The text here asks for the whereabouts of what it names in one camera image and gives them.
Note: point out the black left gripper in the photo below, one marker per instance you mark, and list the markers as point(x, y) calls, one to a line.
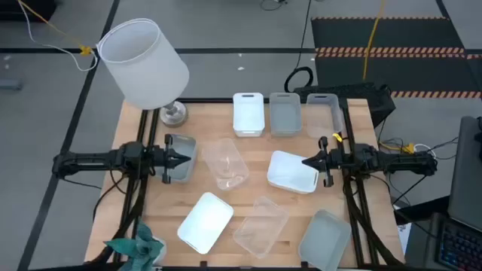
point(167, 158)

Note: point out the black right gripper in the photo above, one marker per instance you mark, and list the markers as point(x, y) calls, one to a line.
point(330, 160)

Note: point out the gray plastic basket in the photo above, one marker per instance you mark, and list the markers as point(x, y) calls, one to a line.
point(324, 241)
point(285, 114)
point(187, 145)

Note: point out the clear plastic basket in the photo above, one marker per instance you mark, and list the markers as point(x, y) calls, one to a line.
point(260, 227)
point(320, 116)
point(226, 163)

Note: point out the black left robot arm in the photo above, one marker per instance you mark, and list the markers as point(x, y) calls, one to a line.
point(86, 162)

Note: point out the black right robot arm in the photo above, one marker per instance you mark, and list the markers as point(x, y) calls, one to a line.
point(395, 162)

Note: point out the white plant pot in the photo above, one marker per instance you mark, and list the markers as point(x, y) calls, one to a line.
point(161, 252)

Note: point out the white shade table lamp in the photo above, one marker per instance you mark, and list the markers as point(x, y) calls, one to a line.
point(143, 64)

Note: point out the black table clamp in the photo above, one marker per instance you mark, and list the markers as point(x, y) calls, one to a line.
point(304, 264)
point(203, 264)

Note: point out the black hazard-striped floor mat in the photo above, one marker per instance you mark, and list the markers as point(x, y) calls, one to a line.
point(395, 34)

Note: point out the gray monitor panel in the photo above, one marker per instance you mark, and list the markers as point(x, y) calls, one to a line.
point(467, 177)

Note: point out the black backlit keyboard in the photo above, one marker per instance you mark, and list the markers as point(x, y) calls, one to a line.
point(459, 248)

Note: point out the gray floor object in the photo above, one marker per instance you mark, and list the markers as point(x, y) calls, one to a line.
point(10, 84)

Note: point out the black aluminium frame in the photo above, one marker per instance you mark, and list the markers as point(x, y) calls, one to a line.
point(142, 124)
point(359, 211)

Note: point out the black table edge rail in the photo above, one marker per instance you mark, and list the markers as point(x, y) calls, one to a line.
point(211, 100)

